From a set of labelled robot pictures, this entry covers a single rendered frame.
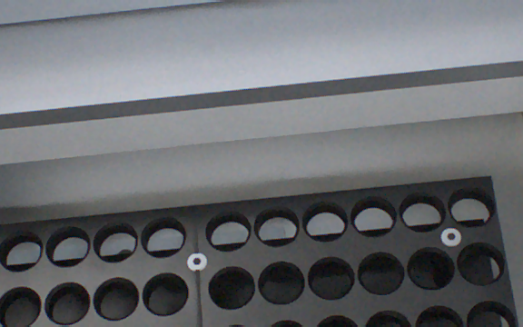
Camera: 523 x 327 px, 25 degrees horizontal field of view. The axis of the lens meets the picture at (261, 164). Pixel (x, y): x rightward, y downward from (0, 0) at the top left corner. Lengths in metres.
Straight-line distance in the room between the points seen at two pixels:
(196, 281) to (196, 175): 0.09
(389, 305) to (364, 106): 0.06
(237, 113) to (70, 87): 0.05
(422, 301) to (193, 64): 0.09
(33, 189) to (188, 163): 0.06
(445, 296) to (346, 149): 0.11
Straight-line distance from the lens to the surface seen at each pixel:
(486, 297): 0.34
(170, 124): 0.33
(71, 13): 0.34
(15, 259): 0.42
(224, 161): 0.43
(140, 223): 0.35
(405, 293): 0.34
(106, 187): 0.44
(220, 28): 0.33
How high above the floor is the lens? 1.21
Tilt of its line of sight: 61 degrees down
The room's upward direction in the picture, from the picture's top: 10 degrees counter-clockwise
